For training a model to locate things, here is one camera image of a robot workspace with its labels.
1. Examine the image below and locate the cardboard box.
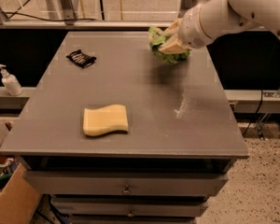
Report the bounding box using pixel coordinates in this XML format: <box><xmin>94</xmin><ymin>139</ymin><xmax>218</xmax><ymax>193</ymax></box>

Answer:
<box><xmin>0</xmin><ymin>163</ymin><xmax>42</xmax><ymax>224</ymax></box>

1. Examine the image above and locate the metal railing frame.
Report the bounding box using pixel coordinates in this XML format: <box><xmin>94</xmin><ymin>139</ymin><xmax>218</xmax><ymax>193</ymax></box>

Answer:
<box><xmin>0</xmin><ymin>0</ymin><xmax>209</xmax><ymax>29</ymax></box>

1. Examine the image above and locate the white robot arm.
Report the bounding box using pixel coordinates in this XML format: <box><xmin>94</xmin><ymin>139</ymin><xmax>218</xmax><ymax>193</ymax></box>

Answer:
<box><xmin>159</xmin><ymin>0</ymin><xmax>280</xmax><ymax>54</ymax></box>

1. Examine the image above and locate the white pump bottle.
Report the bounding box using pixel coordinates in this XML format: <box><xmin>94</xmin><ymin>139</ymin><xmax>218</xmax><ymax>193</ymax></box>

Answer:
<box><xmin>0</xmin><ymin>64</ymin><xmax>23</xmax><ymax>96</ymax></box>

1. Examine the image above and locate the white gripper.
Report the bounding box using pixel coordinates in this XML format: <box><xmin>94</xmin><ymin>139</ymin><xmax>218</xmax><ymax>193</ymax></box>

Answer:
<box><xmin>157</xmin><ymin>3</ymin><xmax>223</xmax><ymax>54</ymax></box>

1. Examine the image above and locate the black cable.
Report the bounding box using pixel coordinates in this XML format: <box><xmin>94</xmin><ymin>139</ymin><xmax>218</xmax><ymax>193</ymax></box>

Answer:
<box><xmin>242</xmin><ymin>89</ymin><xmax>265</xmax><ymax>137</ymax></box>

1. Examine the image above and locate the yellow sponge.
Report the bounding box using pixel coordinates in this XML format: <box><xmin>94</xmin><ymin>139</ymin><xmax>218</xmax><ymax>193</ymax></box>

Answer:
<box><xmin>83</xmin><ymin>105</ymin><xmax>129</xmax><ymax>136</ymax></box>

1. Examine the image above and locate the grey drawer cabinet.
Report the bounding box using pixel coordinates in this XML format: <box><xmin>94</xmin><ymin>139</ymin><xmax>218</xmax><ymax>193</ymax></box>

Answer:
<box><xmin>1</xmin><ymin>32</ymin><xmax>248</xmax><ymax>224</ymax></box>

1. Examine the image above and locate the black snack packet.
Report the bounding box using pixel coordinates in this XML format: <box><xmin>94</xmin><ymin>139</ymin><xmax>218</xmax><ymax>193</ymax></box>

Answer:
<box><xmin>66</xmin><ymin>49</ymin><xmax>96</xmax><ymax>68</ymax></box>

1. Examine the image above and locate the green rice chip bag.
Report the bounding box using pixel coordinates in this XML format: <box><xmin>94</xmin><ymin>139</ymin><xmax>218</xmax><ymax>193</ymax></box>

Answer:
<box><xmin>148</xmin><ymin>26</ymin><xmax>190</xmax><ymax>63</ymax></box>

